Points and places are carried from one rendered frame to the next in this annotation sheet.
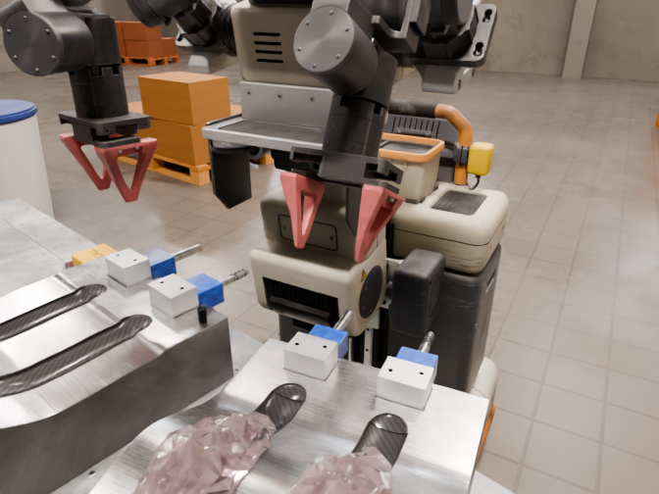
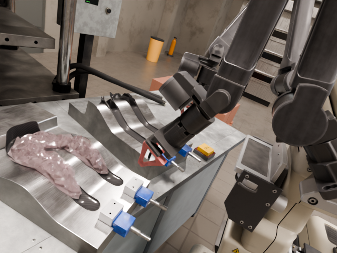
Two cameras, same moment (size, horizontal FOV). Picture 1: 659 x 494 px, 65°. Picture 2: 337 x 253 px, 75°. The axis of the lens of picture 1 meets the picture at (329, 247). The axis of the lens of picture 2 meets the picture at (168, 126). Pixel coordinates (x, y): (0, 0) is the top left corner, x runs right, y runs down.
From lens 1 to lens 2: 0.62 m
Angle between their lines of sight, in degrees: 70
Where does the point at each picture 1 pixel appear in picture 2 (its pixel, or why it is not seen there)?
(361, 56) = (168, 93)
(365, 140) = (168, 130)
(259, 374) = (129, 175)
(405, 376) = (109, 207)
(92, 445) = (114, 149)
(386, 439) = (89, 205)
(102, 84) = not seen: hidden behind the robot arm
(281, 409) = (112, 180)
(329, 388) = (118, 193)
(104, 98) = not seen: hidden behind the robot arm
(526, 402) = not seen: outside the picture
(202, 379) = (137, 170)
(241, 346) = (162, 186)
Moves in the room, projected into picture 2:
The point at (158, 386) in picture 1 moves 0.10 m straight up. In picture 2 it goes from (129, 155) to (135, 132)
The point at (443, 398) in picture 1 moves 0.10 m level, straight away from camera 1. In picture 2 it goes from (103, 229) to (143, 247)
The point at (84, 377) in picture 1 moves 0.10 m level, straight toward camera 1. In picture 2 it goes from (126, 137) to (99, 138)
